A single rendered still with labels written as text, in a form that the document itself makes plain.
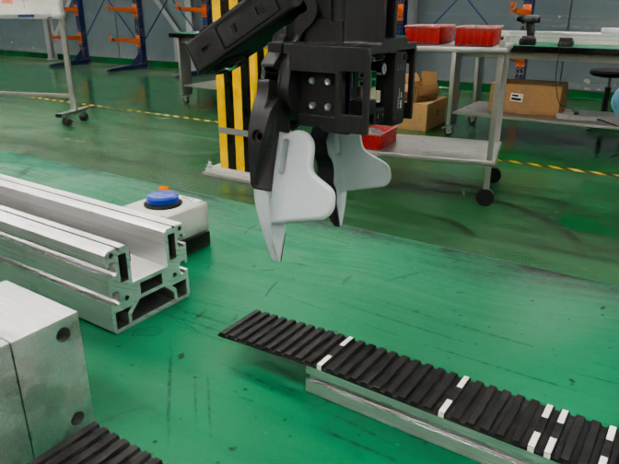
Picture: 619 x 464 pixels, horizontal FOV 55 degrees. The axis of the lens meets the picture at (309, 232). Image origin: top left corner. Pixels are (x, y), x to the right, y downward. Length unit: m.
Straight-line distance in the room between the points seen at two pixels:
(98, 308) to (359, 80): 0.35
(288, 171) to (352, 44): 0.09
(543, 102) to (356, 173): 4.83
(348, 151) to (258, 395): 0.21
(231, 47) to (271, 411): 0.27
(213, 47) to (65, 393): 0.27
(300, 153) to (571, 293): 0.41
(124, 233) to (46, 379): 0.25
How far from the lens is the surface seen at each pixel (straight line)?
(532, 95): 5.28
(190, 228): 0.75
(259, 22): 0.42
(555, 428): 0.44
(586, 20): 7.98
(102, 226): 0.69
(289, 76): 0.39
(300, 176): 0.39
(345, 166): 0.47
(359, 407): 0.47
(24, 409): 0.45
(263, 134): 0.39
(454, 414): 0.43
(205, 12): 10.14
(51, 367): 0.45
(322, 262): 0.72
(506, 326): 0.62
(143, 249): 0.64
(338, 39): 0.40
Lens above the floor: 1.07
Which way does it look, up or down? 21 degrees down
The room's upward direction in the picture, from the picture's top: straight up
